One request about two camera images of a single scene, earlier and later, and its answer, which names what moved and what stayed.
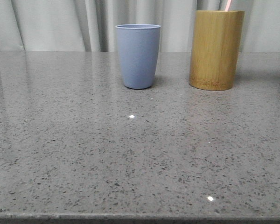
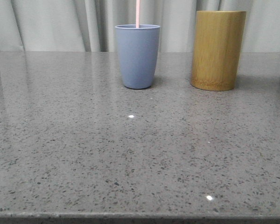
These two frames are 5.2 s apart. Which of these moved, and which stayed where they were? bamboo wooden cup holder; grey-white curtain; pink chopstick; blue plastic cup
Moved: pink chopstick
Stayed: blue plastic cup; bamboo wooden cup holder; grey-white curtain
